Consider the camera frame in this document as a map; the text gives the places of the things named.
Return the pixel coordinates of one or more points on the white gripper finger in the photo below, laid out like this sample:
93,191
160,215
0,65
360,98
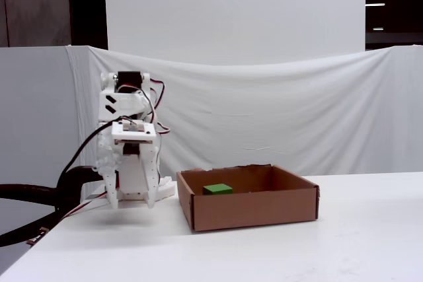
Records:
138,176
110,189

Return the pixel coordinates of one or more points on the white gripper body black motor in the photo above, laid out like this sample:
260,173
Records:
133,176

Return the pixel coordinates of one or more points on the green cube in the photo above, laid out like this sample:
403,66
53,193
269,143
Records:
218,189

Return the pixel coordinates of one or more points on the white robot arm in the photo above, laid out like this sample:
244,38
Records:
129,103

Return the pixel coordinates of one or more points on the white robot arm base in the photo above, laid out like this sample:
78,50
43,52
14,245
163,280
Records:
167,189

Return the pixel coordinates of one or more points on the brown cardboard box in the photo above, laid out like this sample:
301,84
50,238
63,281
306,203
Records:
254,211

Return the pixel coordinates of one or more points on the grey partition panel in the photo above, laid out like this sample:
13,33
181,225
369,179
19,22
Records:
29,113

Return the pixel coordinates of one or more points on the black curved tube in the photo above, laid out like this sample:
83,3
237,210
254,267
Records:
26,193

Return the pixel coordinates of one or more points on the small brown table clamp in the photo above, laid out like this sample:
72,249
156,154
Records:
37,236

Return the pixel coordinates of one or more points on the white draped cloth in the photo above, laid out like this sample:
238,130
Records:
281,113

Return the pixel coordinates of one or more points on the brown wooden door panel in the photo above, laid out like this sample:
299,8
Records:
36,8

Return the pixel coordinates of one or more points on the white backdrop panel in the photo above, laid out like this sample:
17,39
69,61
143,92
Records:
231,11

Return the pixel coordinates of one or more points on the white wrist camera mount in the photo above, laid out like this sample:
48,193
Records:
132,133

